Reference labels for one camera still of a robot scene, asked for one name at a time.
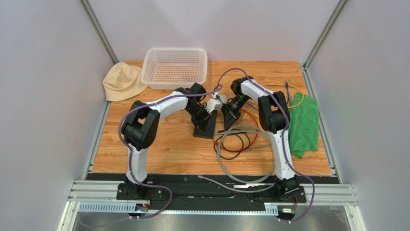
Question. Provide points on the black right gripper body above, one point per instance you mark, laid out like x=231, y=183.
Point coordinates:
x=231, y=113

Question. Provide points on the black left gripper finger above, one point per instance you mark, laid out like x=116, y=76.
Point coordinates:
x=200, y=125
x=212, y=121

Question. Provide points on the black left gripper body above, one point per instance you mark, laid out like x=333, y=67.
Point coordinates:
x=198, y=112

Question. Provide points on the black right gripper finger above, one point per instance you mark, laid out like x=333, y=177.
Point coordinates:
x=229, y=120
x=225, y=110

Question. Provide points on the black network switch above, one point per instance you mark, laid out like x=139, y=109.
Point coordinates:
x=209, y=136

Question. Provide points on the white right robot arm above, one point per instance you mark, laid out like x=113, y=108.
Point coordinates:
x=274, y=118

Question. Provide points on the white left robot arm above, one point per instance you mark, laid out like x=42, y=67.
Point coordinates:
x=139, y=128

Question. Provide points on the white perforated plastic basket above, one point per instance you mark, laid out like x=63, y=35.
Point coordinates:
x=171, y=68

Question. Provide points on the green cloth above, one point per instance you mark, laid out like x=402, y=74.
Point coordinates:
x=304, y=125

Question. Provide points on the cream bucket hat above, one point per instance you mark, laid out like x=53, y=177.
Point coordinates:
x=123, y=81

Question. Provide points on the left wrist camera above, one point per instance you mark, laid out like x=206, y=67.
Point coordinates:
x=216, y=102

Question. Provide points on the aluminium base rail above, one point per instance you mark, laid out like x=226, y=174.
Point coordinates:
x=203, y=198

